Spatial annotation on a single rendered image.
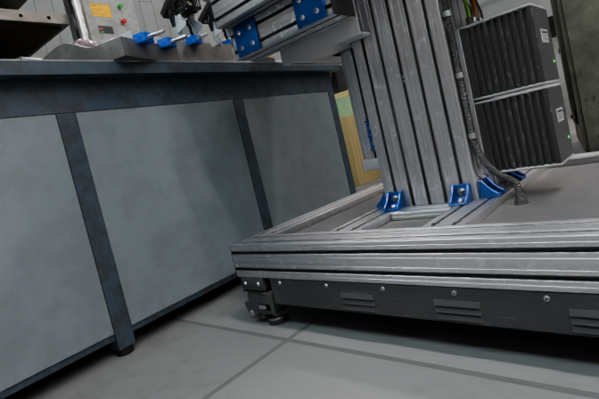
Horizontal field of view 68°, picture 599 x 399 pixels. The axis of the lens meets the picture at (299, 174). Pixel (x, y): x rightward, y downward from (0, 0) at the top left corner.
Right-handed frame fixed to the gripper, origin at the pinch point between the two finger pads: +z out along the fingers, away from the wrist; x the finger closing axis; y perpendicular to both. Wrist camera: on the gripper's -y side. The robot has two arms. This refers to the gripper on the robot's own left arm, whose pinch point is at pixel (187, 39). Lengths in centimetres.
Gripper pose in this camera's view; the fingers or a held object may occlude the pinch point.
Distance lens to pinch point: 168.4
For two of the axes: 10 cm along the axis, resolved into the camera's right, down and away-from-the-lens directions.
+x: 6.1, -1.9, 7.7
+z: 2.2, 9.7, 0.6
